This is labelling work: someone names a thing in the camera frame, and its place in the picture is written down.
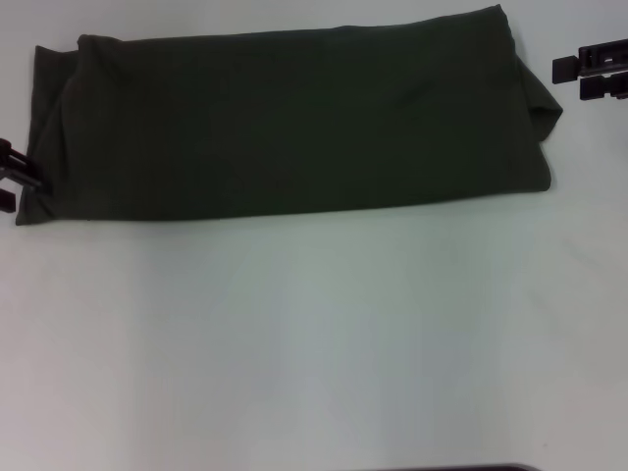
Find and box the dark green FREE! t-shirt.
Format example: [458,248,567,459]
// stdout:
[14,3,565,229]

